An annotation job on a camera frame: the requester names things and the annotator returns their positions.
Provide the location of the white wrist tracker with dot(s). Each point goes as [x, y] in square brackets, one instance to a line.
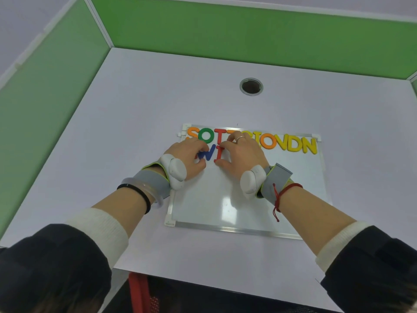
[174, 171]
[251, 182]

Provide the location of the person's right hand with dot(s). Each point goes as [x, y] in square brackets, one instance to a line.
[244, 156]

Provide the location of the black jacket sleeve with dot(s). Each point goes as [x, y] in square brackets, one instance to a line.
[374, 273]
[49, 273]

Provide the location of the person's left forearm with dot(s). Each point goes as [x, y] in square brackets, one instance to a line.
[120, 208]

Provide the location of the green partition panel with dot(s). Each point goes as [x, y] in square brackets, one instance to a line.
[244, 35]
[414, 87]
[49, 110]

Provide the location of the person's right forearm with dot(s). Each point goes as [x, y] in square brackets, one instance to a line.
[312, 218]

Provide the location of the red chair frame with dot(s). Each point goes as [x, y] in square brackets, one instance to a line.
[138, 293]

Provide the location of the person's left thumb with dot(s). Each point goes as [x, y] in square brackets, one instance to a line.
[199, 166]

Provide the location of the white knit cuff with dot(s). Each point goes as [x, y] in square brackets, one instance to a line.
[342, 244]
[101, 231]

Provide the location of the red magnet letter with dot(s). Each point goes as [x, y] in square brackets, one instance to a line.
[219, 154]

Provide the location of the row of colourful magnetic letters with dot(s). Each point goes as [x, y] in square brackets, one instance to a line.
[293, 145]

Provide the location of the person's right thumb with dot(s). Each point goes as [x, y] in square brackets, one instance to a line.
[224, 165]

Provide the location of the black wrist band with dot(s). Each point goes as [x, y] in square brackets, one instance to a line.
[143, 195]

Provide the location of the white magnetic board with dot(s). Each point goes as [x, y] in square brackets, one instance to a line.
[208, 205]

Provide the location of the clear bangle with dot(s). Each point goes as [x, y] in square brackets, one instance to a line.
[158, 199]

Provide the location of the blue magnet letter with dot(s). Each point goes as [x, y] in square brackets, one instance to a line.
[208, 155]

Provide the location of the person's left hand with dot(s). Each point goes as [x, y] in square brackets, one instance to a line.
[189, 149]

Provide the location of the white partition post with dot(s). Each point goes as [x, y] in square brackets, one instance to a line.
[97, 22]

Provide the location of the person's right middle finger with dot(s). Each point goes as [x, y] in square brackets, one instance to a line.
[232, 135]

